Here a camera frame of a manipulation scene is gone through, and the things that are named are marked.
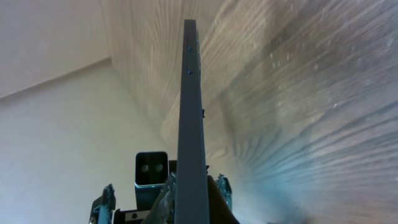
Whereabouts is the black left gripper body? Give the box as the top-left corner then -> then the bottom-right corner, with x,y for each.
113,160 -> 177,224

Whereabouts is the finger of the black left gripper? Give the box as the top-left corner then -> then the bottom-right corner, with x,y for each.
207,175 -> 239,224
88,184 -> 116,224

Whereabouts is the blue Samsung Galaxy smartphone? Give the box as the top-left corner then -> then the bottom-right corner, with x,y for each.
174,19 -> 210,224

